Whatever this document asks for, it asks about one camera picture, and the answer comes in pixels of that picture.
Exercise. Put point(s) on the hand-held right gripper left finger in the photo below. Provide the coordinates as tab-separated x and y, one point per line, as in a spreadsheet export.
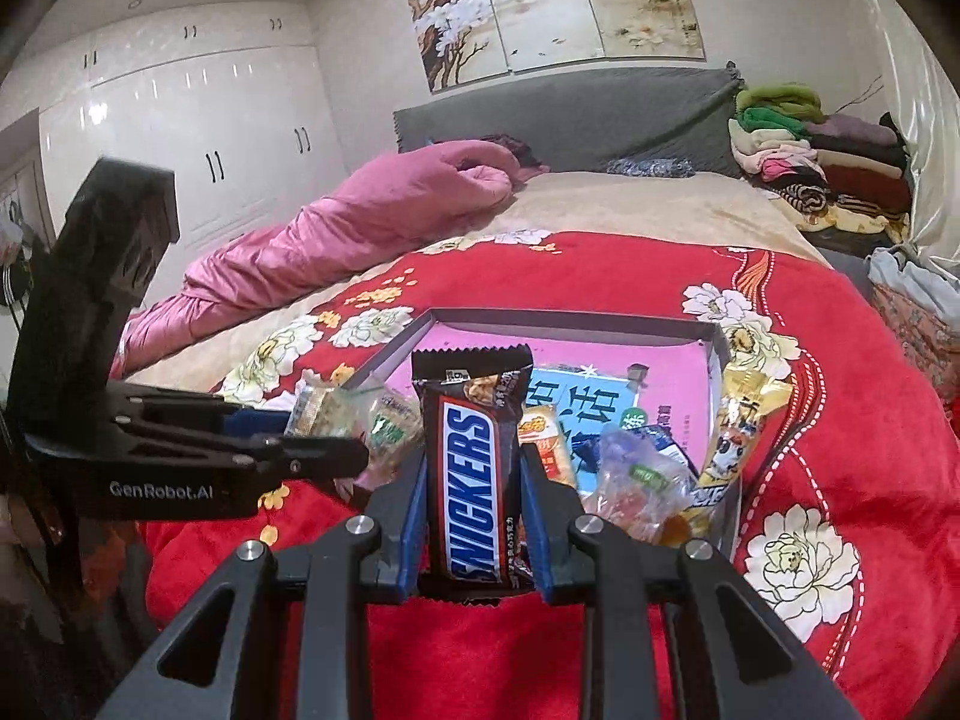
412	532

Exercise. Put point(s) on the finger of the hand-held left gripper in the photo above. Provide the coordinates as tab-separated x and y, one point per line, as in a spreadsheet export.
259	424
315	459

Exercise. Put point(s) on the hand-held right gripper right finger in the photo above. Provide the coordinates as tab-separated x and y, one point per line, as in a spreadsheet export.
538	525

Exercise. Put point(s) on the pale green cake packet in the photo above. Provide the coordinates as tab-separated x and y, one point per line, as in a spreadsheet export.
322	412

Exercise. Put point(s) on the brown chocolate bar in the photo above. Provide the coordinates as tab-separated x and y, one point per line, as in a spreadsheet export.
469	480

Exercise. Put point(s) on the clear yellow cake packet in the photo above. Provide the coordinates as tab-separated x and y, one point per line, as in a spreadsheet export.
390	435

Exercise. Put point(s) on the orange bread packet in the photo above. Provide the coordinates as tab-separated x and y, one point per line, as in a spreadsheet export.
547	442

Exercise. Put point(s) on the clear haw candy packet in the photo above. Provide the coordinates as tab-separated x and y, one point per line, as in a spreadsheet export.
637	487

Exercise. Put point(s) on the blue biscuit packet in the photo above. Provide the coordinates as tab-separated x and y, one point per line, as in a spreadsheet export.
667	444

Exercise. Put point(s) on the dark cardboard box tray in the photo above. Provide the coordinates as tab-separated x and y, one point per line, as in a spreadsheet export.
570	330

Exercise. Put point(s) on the long yellow snack packet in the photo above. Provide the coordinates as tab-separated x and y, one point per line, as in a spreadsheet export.
750	405

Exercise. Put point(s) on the pink picture book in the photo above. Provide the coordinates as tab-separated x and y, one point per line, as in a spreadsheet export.
600	360

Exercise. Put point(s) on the white wardrobe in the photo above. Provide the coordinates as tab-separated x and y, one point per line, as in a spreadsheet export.
187	105

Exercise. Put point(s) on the pink quilt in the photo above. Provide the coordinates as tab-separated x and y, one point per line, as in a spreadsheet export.
337	240

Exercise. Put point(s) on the beige bedsheet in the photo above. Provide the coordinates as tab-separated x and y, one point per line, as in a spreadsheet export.
637	202

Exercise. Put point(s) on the red floral blanket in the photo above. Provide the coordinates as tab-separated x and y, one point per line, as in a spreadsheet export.
862	390

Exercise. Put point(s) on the dark patterned cloth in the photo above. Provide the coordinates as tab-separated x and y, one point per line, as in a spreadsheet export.
649	167

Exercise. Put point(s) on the grey headboard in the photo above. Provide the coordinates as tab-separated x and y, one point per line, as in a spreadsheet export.
585	120

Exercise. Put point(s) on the pink patterned cloth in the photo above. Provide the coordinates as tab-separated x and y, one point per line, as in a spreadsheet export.
911	345

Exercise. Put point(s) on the grey crumpled clothes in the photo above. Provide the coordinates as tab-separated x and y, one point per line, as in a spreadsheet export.
907	277

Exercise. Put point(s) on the pile of folded clothes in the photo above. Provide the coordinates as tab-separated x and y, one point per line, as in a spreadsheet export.
825	165

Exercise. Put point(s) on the blossom branch painting panel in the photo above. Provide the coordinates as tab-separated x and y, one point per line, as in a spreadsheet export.
547	7

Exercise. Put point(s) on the landscape painting panel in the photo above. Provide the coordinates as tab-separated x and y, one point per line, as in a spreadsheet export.
645	0

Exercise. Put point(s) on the cream curtain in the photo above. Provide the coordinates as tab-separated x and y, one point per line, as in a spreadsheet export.
922	127

